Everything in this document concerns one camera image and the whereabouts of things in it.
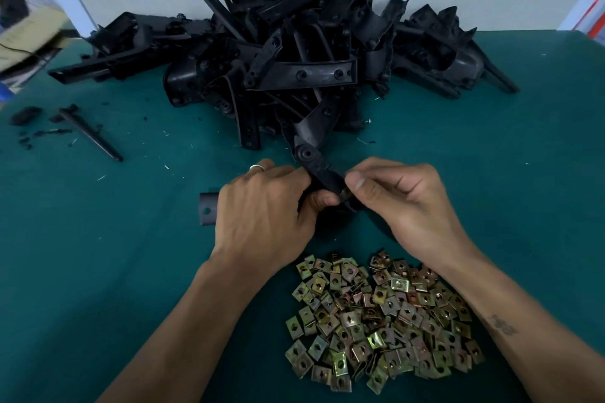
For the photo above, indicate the person's right hand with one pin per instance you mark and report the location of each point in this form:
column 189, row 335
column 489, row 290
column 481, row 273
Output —
column 421, row 214

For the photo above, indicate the person's left hand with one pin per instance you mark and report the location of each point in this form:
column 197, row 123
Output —
column 265, row 223

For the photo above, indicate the black plastic bracket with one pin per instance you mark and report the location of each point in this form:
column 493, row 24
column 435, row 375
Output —
column 321, row 171
column 496, row 67

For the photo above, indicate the pile of brass clip nuts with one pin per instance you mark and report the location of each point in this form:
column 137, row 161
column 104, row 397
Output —
column 383, row 322

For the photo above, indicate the pile of black plastic brackets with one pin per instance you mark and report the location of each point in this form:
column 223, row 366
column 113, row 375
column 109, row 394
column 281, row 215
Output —
column 284, row 48

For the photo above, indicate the person's right forearm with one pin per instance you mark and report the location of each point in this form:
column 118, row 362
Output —
column 539, row 341

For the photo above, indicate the person's left forearm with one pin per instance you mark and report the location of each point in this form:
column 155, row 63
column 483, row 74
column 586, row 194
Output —
column 180, row 341

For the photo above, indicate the green table cloth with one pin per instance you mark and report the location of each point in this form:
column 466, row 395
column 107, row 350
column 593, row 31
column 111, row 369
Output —
column 113, row 247

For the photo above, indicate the thin black plastic strip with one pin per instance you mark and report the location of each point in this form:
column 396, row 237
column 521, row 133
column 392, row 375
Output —
column 87, row 133

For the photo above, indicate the small black plastic scrap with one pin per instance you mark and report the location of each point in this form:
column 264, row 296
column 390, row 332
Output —
column 26, row 116

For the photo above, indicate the brown cardboard piece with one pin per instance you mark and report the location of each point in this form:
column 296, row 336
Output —
column 33, row 34

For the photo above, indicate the white metal rack frame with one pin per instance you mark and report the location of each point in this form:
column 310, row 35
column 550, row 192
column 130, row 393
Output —
column 584, row 6

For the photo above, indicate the blue metal frame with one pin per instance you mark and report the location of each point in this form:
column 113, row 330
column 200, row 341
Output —
column 5, row 93

